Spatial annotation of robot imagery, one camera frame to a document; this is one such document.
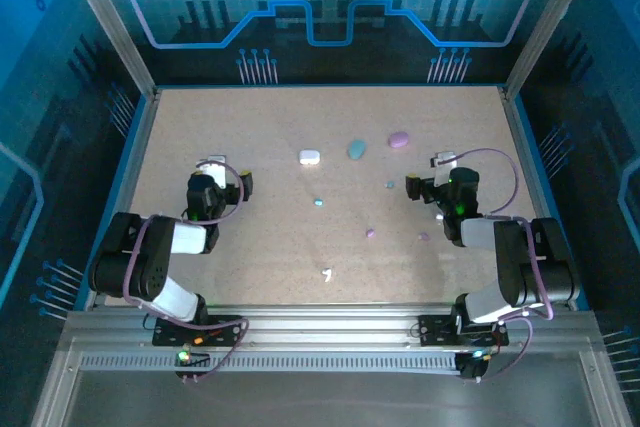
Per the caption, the small circuit board with LED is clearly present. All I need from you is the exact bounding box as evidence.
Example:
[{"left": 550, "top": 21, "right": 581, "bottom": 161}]
[
  {"left": 173, "top": 346, "right": 211, "bottom": 384},
  {"left": 457, "top": 349, "right": 494, "bottom": 383}
]

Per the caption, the grey metal shelf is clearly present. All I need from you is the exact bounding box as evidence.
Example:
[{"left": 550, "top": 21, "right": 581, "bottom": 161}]
[{"left": 32, "top": 336, "right": 634, "bottom": 427}]

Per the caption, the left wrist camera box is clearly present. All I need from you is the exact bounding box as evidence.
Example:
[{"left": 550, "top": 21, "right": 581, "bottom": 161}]
[{"left": 196, "top": 154, "right": 230, "bottom": 189}]

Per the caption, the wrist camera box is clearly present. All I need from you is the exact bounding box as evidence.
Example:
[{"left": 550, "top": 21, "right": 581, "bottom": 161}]
[
  {"left": 430, "top": 150, "right": 459, "bottom": 187},
  {"left": 196, "top": 154, "right": 230, "bottom": 189}
]

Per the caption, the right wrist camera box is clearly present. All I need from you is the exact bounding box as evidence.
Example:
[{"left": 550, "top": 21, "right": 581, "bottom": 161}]
[{"left": 430, "top": 150, "right": 459, "bottom": 187}]

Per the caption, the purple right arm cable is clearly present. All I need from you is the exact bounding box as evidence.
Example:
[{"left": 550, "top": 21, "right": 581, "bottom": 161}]
[{"left": 432, "top": 147, "right": 556, "bottom": 383}]

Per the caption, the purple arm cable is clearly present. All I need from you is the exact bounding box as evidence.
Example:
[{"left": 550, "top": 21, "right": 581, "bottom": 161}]
[
  {"left": 122, "top": 160, "right": 251, "bottom": 384},
  {"left": 432, "top": 147, "right": 556, "bottom": 383}
]

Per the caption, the aluminium side rail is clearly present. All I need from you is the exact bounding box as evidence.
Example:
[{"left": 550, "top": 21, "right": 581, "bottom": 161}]
[
  {"left": 82, "top": 89, "right": 162, "bottom": 309},
  {"left": 499, "top": 86, "right": 584, "bottom": 311}
]

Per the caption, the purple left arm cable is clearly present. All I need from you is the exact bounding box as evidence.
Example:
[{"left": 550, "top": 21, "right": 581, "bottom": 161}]
[{"left": 122, "top": 160, "right": 251, "bottom": 384}]

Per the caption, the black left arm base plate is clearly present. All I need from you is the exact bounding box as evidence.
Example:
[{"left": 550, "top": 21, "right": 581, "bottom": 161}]
[{"left": 151, "top": 315, "right": 245, "bottom": 348}]

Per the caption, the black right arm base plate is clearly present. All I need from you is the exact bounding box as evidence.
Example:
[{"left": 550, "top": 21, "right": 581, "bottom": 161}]
[{"left": 417, "top": 314, "right": 510, "bottom": 348}]

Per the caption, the aluminium mounting rail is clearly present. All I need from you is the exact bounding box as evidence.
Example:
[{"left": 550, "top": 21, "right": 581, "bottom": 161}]
[{"left": 64, "top": 302, "right": 601, "bottom": 351}]

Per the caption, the aluminium frame post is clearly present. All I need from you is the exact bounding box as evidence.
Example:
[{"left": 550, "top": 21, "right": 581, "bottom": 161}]
[
  {"left": 55, "top": 0, "right": 160, "bottom": 98},
  {"left": 503, "top": 0, "right": 604, "bottom": 98}
]

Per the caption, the slotted cable duct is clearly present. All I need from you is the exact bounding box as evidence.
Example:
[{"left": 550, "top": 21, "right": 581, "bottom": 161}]
[{"left": 79, "top": 350, "right": 464, "bottom": 374}]

